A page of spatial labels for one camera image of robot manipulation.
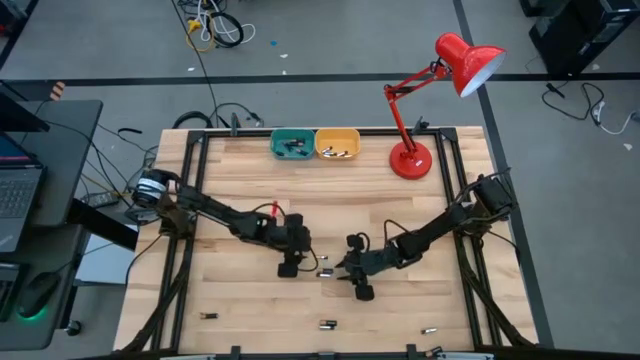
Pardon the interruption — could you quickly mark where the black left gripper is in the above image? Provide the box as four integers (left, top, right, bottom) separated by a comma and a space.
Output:
272, 213, 312, 279

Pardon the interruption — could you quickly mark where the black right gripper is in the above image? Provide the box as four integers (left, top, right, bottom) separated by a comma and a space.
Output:
335, 233, 409, 303

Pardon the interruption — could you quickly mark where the red desk lamp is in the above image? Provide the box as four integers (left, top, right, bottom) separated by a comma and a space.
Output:
382, 32, 508, 181

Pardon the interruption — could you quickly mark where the yellow plastic bin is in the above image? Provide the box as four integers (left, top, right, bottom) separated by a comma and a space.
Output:
314, 128, 362, 162

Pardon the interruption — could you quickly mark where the teal plastic bin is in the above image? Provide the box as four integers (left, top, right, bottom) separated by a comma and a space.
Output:
269, 128, 317, 162

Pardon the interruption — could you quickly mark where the black power strip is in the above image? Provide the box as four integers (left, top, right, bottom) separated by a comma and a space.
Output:
82, 192, 121, 209

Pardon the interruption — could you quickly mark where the black side desk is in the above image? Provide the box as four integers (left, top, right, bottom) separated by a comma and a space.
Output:
0, 98, 105, 351

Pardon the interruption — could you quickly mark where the black computer mouse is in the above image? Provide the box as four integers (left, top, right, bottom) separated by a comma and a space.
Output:
16, 271, 62, 320

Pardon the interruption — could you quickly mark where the grey laptop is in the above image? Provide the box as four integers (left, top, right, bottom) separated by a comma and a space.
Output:
0, 132, 47, 254

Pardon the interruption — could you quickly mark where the black computer tower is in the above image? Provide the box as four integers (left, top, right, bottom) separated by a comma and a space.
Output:
519, 0, 640, 76

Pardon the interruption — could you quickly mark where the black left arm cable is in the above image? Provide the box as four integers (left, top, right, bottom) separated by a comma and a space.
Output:
298, 244, 321, 274

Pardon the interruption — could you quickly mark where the black aluminium table frame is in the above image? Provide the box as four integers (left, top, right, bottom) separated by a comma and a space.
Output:
119, 126, 539, 360

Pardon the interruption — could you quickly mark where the thick black cable loop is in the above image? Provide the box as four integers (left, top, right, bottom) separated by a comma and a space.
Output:
172, 102, 265, 130

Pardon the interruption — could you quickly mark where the long black floor cable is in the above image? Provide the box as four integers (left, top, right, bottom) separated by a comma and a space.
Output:
171, 0, 221, 129

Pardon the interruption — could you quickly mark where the coiled black floor cable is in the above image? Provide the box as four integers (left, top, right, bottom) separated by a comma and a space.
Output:
208, 9, 246, 50

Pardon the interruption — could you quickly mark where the white floor cable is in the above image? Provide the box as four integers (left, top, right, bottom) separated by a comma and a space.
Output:
592, 101, 640, 136
197, 0, 257, 45

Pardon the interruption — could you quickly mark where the black floor cable with plug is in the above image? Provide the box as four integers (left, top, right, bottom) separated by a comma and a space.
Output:
541, 81, 607, 122

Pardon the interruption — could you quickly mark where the yellow floor cable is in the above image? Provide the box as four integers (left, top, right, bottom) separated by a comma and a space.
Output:
185, 17, 217, 54

